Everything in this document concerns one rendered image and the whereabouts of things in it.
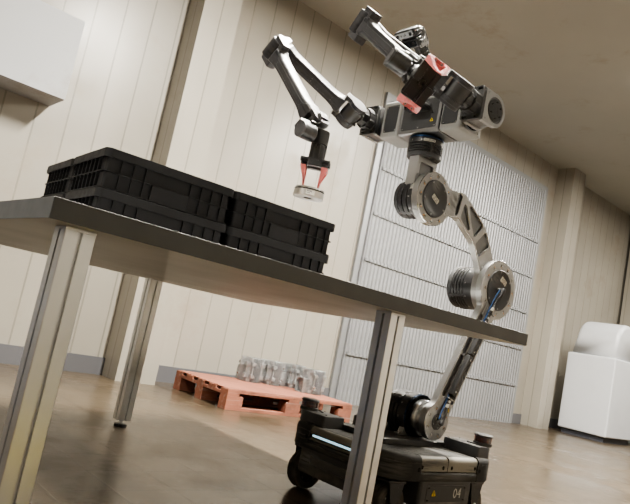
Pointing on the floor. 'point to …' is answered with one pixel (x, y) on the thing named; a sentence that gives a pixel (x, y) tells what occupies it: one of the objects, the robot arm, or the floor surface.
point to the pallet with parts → (262, 388)
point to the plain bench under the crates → (178, 264)
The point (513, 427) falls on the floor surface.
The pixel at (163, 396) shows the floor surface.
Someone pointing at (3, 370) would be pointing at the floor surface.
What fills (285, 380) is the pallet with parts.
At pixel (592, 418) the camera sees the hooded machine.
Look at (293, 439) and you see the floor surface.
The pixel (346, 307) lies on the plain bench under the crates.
